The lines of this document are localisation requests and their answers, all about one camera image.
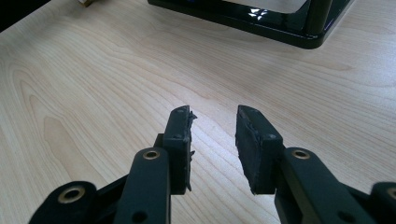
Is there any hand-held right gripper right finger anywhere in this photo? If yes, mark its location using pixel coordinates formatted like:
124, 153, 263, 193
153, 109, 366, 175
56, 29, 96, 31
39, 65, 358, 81
234, 105, 377, 224

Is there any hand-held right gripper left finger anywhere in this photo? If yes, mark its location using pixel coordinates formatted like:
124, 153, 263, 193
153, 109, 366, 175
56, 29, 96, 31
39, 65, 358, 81
113, 105, 198, 224

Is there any red and black shoe rack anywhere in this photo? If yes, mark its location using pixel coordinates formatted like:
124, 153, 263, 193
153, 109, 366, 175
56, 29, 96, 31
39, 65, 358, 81
148, 0, 356, 50

